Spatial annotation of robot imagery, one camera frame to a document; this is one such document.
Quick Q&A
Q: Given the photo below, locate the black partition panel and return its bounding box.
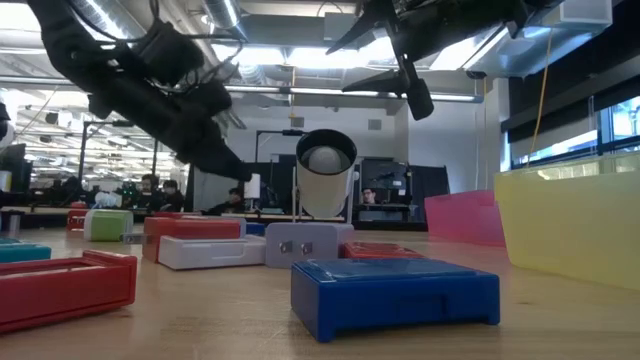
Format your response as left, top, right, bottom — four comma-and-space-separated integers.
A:
407, 164, 451, 221

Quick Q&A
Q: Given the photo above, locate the white crumpled bag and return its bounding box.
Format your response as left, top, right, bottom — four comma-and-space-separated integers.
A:
94, 191, 124, 209

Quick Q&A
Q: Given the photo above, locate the green white charger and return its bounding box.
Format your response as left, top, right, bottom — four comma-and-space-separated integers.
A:
83, 208, 135, 243

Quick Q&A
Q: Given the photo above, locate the black metal gantry frame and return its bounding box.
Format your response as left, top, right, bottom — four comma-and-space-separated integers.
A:
77, 119, 161, 176
254, 128, 309, 164

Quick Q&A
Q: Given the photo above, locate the teal plastic case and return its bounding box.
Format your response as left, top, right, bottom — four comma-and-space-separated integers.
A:
0, 238, 53, 265

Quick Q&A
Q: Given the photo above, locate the yellow hanging cable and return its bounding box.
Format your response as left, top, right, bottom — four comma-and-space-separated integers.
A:
528, 27, 554, 154

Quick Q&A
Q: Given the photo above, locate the red translucent plastic bin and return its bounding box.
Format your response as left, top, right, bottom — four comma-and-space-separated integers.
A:
423, 188, 506, 249

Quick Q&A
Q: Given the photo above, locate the black aluminium table frame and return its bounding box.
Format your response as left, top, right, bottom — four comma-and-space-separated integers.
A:
0, 212, 429, 232

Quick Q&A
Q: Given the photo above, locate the white case with screen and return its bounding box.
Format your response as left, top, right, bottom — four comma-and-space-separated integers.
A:
157, 234, 267, 272

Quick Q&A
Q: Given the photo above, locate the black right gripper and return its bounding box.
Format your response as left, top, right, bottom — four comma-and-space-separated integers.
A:
326, 0, 526, 121

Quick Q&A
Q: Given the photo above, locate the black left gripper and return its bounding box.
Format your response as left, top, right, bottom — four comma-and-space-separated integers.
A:
89, 74, 253, 182

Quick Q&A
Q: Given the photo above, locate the red case with screen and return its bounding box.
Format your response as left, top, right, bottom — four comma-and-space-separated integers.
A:
0, 249, 139, 335

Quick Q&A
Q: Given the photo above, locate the yellow translucent plastic bin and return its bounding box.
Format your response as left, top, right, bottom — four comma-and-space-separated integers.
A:
493, 151, 640, 292

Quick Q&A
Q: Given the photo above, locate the grey ceiling unit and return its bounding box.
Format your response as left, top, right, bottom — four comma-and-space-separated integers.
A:
323, 12, 374, 44

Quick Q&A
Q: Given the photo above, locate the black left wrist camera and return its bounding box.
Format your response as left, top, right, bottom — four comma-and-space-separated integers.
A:
133, 18, 207, 87

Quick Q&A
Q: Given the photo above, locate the window with black frame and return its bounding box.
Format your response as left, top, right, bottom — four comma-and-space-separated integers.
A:
502, 74, 640, 169

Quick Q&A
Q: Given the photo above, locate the small white shade lamp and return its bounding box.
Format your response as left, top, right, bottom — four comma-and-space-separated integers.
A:
243, 173, 262, 214

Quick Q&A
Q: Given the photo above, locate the red plastic case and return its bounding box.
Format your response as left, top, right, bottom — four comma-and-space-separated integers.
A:
339, 241, 427, 261

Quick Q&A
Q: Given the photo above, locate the red cube charger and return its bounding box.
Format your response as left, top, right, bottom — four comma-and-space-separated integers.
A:
122, 216, 243, 264
66, 208, 90, 232

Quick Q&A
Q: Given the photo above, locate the long ceiling light bar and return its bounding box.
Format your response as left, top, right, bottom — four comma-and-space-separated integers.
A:
0, 74, 484, 104

